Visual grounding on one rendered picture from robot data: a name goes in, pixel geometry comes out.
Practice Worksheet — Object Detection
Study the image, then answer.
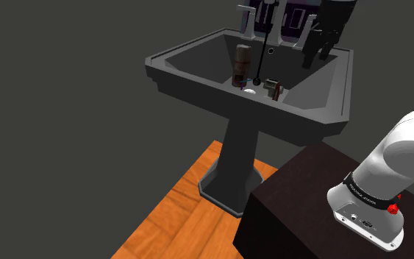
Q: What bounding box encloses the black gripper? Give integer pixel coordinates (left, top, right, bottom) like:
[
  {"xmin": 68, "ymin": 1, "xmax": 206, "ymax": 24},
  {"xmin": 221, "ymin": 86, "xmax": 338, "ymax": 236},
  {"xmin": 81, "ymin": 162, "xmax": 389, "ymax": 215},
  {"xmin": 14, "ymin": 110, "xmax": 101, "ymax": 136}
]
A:
[{"xmin": 301, "ymin": 0, "xmax": 358, "ymax": 69}]

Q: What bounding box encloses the small grey-brown box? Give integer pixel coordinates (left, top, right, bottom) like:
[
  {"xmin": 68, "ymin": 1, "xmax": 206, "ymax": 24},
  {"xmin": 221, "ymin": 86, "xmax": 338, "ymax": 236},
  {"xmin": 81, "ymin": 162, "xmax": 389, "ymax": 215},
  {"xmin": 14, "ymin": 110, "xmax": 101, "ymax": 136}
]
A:
[{"xmin": 263, "ymin": 77, "xmax": 279, "ymax": 91}]

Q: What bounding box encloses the brown spray can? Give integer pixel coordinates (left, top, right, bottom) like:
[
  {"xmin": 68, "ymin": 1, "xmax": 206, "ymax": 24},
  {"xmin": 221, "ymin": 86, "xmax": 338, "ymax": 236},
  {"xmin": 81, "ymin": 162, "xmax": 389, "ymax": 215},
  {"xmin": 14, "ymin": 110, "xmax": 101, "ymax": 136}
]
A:
[{"xmin": 231, "ymin": 43, "xmax": 253, "ymax": 88}]

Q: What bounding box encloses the dark brown robot stand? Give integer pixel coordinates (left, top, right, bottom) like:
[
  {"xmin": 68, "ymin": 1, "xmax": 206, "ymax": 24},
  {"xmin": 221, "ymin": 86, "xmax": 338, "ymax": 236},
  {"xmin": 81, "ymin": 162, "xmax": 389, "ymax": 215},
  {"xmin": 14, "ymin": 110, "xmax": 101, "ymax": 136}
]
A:
[{"xmin": 232, "ymin": 141, "xmax": 414, "ymax": 259}]

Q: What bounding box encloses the grey pedestal sink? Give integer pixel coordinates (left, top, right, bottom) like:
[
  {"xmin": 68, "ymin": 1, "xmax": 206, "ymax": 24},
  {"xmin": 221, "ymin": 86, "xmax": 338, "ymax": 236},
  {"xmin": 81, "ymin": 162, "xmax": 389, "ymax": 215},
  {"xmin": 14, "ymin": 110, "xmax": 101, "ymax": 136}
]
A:
[{"xmin": 144, "ymin": 0, "xmax": 355, "ymax": 219}]

